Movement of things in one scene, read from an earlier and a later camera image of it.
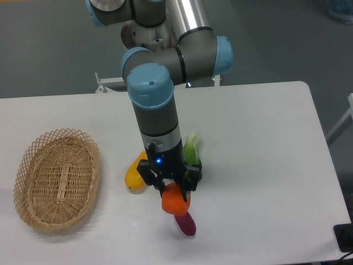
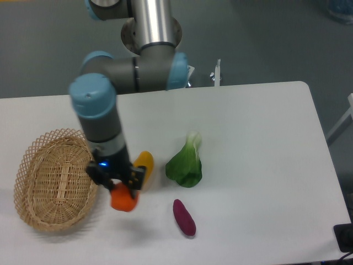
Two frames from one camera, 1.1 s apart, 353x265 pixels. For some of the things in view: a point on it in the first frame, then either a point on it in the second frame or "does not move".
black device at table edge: (343, 233) does not move
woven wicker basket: (57, 179) does not move
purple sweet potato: (186, 223) does not move
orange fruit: (174, 201) -> (122, 197)
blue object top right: (341, 9) does not move
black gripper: (159, 164) -> (104, 169)
